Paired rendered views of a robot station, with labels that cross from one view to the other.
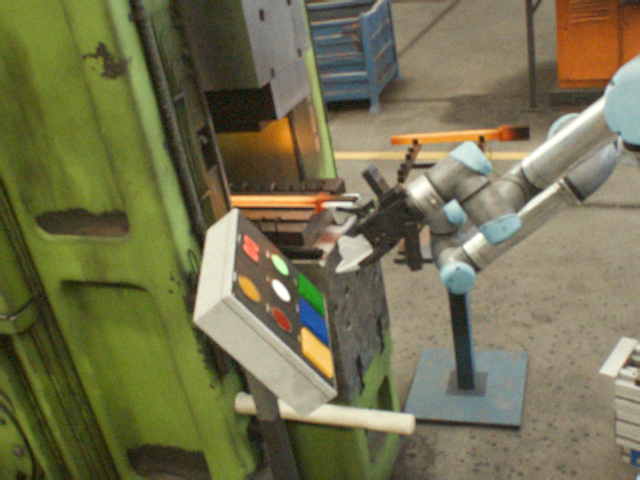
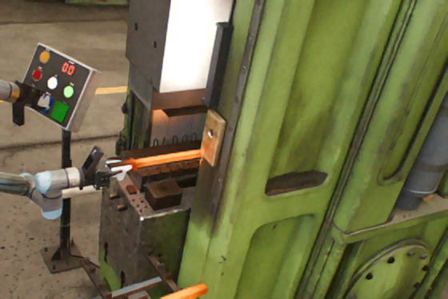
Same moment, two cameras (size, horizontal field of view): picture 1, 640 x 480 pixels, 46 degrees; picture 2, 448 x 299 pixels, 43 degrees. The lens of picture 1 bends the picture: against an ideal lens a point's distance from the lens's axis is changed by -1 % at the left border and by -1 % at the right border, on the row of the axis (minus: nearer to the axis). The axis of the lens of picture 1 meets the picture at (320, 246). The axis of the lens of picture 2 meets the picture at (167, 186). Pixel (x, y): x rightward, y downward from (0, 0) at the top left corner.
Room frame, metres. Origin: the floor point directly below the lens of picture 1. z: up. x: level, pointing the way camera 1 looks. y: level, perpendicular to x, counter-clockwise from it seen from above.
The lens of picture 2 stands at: (2.86, -1.46, 2.19)
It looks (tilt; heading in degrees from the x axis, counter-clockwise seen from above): 36 degrees down; 122
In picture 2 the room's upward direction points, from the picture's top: 9 degrees clockwise
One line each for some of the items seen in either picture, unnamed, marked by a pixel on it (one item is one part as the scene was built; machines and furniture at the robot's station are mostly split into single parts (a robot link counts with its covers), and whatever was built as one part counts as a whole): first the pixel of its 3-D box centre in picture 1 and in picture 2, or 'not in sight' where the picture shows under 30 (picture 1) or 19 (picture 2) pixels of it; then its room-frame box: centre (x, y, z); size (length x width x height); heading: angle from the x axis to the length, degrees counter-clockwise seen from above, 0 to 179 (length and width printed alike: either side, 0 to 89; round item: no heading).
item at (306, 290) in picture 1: (309, 296); (60, 112); (1.33, 0.04, 1.01); 0.07 x 0.05 x 0.07; 178
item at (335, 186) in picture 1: (321, 194); (163, 195); (1.95, -0.03, 0.95); 0.12 x 0.08 x 0.06; 63
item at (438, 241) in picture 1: (446, 248); (49, 201); (1.63, -0.31, 0.88); 0.11 x 0.08 x 0.11; 176
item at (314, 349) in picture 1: (315, 353); not in sight; (1.13, 0.05, 1.01); 0.07 x 0.05 x 0.07; 178
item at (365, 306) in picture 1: (271, 291); (177, 219); (1.92, 0.17, 0.69); 0.56 x 0.38 x 0.45; 63
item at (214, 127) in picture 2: not in sight; (212, 137); (2.11, -0.03, 1.27); 0.09 x 0.02 x 0.17; 153
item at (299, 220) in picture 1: (246, 219); (178, 161); (1.86, 0.18, 0.96); 0.42 x 0.20 x 0.09; 63
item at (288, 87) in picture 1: (215, 91); (191, 81); (1.86, 0.18, 1.32); 0.42 x 0.20 x 0.10; 63
